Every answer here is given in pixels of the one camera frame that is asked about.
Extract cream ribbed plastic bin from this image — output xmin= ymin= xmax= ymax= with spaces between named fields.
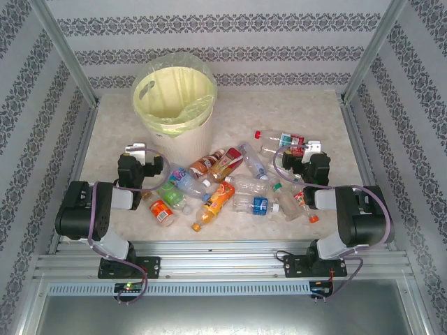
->
xmin=134 ymin=66 xmax=216 ymax=160

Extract clear bottle blue label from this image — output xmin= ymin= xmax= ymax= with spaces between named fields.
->
xmin=232 ymin=194 xmax=282 ymax=216

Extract aluminium front rail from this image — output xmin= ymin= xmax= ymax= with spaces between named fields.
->
xmin=33 ymin=239 xmax=411 ymax=281

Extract clear bottle teal red label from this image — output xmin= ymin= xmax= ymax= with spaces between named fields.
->
xmin=254 ymin=129 xmax=307 ymax=156

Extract large clear unlabelled bottle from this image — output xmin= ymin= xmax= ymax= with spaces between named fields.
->
xmin=238 ymin=141 xmax=270 ymax=181

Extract clear bottle green label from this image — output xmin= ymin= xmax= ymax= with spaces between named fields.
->
xmin=156 ymin=180 xmax=193 ymax=216

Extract circuit board red wires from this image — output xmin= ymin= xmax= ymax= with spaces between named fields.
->
xmin=309 ymin=280 xmax=335 ymax=297

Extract aluminium frame post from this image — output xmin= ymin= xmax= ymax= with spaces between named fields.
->
xmin=29 ymin=0 xmax=101 ymax=107
xmin=339 ymin=0 xmax=409 ymax=105

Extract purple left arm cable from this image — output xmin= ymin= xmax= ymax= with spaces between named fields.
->
xmin=87 ymin=147 xmax=172 ymax=305

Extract red gold tea bottle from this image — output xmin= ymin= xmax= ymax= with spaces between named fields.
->
xmin=203 ymin=147 xmax=244 ymax=186

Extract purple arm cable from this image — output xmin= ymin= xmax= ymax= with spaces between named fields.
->
xmin=273 ymin=146 xmax=396 ymax=302
xmin=87 ymin=147 xmax=172 ymax=305

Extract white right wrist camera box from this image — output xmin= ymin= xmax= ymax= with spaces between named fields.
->
xmin=302 ymin=140 xmax=321 ymax=163

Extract grey metal front panel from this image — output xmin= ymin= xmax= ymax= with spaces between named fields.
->
xmin=19 ymin=278 xmax=434 ymax=335

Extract grey slotted cable duct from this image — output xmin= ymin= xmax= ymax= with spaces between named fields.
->
xmin=46 ymin=281 xmax=312 ymax=297

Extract circuit board green light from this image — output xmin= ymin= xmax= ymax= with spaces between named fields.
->
xmin=113 ymin=281 xmax=145 ymax=294

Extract clear bottle green cap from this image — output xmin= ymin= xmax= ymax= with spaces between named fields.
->
xmin=268 ymin=174 xmax=304 ymax=196

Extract brown coffee bottle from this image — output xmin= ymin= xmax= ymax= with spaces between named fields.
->
xmin=189 ymin=149 xmax=226 ymax=181

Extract crushed clear bottle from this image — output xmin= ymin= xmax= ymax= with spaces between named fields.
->
xmin=274 ymin=191 xmax=305 ymax=223

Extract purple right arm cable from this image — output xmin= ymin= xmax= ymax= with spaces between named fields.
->
xmin=273 ymin=146 xmax=396 ymax=302

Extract orange juice bottle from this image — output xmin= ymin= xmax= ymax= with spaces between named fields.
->
xmin=191 ymin=181 xmax=237 ymax=233

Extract aluminium side rail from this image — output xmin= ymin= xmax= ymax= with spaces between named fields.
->
xmin=48 ymin=103 xmax=102 ymax=255
xmin=340 ymin=100 xmax=401 ymax=252

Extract water bottle blue pink label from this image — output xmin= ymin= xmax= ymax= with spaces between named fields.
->
xmin=168 ymin=165 xmax=212 ymax=202

